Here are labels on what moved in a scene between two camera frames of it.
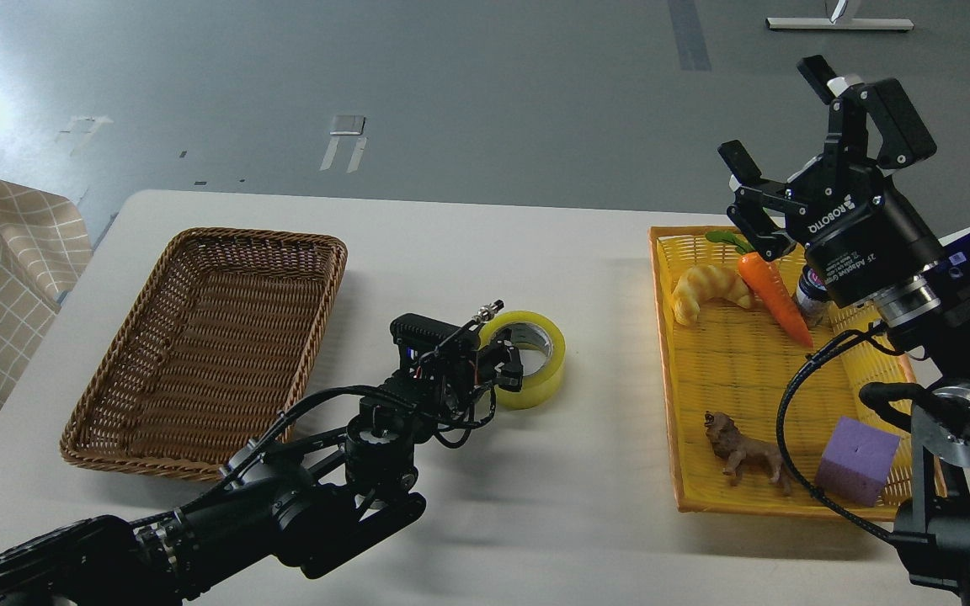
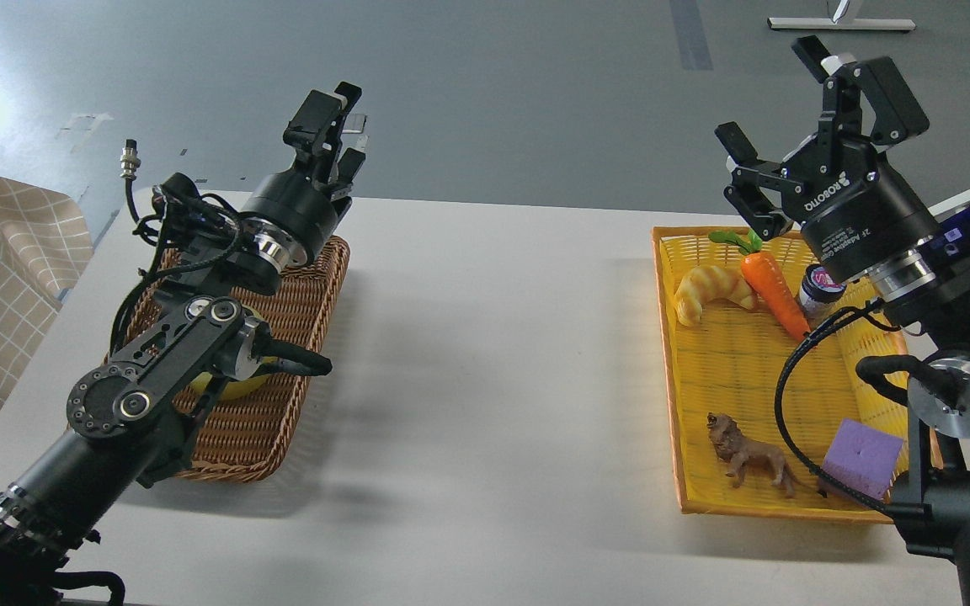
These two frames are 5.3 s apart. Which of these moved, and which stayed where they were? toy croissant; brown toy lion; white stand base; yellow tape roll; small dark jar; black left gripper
Moved: black left gripper; yellow tape roll
Stayed: toy croissant; brown toy lion; small dark jar; white stand base
